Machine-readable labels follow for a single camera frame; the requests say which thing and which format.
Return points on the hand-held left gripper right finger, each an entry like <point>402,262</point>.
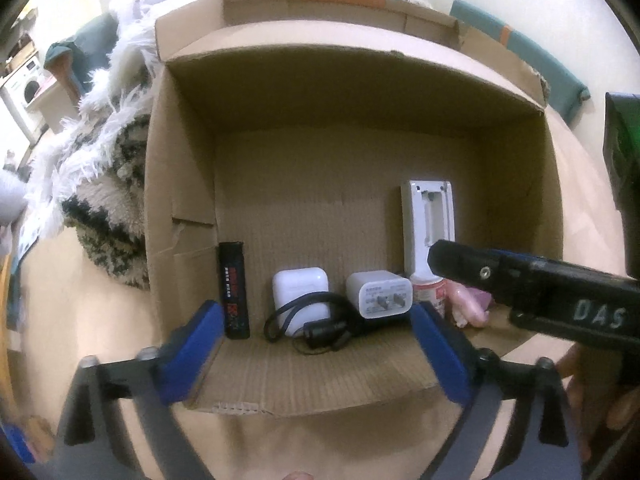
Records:
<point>440,355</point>

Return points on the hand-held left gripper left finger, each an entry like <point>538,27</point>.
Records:
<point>192,350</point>

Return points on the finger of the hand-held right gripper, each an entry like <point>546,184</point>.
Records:
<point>470,267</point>
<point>530,261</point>

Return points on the pink plastic object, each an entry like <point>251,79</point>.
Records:
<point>470,305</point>

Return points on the small white red-label bottle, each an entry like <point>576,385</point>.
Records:
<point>429,295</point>

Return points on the black lighter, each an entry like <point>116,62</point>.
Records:
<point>233,290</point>

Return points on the white charger plug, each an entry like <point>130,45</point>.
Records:
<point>377,292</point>

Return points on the white earbuds case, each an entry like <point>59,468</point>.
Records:
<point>297,287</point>

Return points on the cardboard box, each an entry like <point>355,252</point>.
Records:
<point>325,160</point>

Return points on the person's right hand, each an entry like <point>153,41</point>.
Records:
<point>595,400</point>

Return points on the person's left hand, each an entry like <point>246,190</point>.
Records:
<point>297,476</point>

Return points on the white remote control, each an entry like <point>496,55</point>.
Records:
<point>417,230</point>

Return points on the black and white shaggy blanket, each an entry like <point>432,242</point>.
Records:
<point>112,210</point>

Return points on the blue plastic item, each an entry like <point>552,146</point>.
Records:
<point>17,442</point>

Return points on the teal mat with orange patch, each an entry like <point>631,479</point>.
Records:
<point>535,55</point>

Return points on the grey cloth bundle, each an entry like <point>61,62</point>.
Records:
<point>10,195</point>

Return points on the white fluffy blanket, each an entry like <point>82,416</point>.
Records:
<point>95,110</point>

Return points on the white washing machine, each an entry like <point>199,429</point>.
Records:
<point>29,85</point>

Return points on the teal cushion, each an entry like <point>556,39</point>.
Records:
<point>85,40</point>

